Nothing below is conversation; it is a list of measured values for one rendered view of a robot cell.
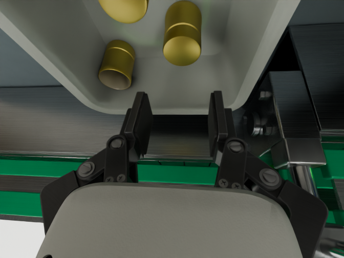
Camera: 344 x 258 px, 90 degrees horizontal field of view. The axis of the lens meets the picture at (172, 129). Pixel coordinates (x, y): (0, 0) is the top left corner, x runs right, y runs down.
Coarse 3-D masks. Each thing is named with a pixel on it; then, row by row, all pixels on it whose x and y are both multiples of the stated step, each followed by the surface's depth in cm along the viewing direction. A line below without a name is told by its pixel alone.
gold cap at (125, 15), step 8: (104, 0) 11; (112, 0) 11; (120, 0) 11; (128, 0) 11; (136, 0) 11; (144, 0) 11; (104, 8) 12; (112, 8) 12; (120, 8) 12; (128, 8) 12; (136, 8) 12; (144, 8) 12; (112, 16) 12; (120, 16) 12; (128, 16) 12; (136, 16) 12
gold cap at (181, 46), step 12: (168, 12) 16; (180, 12) 15; (192, 12) 15; (168, 24) 15; (180, 24) 14; (192, 24) 14; (168, 36) 14; (180, 36) 14; (192, 36) 14; (168, 48) 15; (180, 48) 15; (192, 48) 15; (168, 60) 16; (180, 60) 16; (192, 60) 16
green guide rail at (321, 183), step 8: (312, 168) 21; (320, 176) 21; (320, 184) 20; (328, 184) 20; (320, 192) 20; (328, 192) 20; (328, 200) 20; (336, 200) 20; (328, 208) 19; (336, 208) 19; (328, 216) 19
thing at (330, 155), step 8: (328, 152) 15; (336, 152) 14; (328, 160) 14; (336, 160) 14; (320, 168) 15; (328, 168) 14; (336, 168) 14; (328, 176) 14; (336, 176) 14; (336, 184) 14; (336, 192) 14; (336, 216) 13
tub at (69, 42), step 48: (0, 0) 10; (48, 0) 13; (96, 0) 16; (192, 0) 15; (240, 0) 13; (288, 0) 8; (48, 48) 13; (96, 48) 19; (144, 48) 20; (240, 48) 14; (96, 96) 19; (192, 96) 19; (240, 96) 16
